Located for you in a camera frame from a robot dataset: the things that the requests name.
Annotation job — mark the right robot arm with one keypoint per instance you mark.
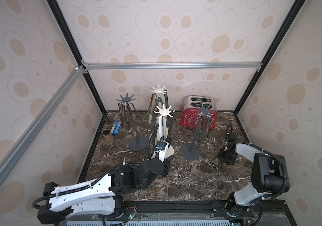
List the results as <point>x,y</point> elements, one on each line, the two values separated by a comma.
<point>269,176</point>

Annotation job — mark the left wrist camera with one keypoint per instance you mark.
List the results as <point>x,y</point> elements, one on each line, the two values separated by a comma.
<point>163,151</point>

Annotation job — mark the diagonal aluminium bar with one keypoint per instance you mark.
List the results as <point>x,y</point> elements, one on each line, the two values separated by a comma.
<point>8,163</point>

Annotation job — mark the horizontal aluminium bar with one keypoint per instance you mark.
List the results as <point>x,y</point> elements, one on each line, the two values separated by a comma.
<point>173,65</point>

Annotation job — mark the blue small package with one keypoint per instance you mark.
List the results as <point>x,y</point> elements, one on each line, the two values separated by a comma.
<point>115,128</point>

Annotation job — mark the black tongs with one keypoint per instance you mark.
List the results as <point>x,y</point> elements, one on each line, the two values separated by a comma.
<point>171,124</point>

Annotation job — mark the green tongs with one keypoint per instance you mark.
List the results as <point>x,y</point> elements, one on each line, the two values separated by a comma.
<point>156,101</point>

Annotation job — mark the dark grey utensil rack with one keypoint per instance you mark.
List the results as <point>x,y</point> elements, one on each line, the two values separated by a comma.
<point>138,142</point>

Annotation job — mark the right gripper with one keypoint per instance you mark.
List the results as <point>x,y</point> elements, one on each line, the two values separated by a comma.
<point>227,152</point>

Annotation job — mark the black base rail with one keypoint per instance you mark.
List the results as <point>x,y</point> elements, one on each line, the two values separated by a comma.
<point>262,213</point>

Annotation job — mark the brown spice jar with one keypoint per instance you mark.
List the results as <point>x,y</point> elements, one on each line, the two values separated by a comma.
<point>108,135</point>

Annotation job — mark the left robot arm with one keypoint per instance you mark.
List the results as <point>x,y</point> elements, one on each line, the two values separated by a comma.
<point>103,195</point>

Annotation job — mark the serrated steel tongs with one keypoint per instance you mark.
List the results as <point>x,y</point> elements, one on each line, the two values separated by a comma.
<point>196,120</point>

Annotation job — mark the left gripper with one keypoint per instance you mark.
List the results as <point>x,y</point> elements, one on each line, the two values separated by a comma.
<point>166,163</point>

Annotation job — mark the small steel tongs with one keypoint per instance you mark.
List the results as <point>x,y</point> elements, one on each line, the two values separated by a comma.
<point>160,131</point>

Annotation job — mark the white utensil rack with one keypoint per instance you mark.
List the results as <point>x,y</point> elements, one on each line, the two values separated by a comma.
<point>162,111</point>
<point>163,141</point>

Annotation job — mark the dark grey rack back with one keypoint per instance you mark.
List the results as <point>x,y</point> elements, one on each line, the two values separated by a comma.
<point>189,151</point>

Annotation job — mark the red white toaster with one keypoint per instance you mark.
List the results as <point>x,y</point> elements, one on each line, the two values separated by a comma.
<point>189,111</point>

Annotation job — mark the thin steel tongs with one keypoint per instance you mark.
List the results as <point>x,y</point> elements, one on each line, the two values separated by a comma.
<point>131,127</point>

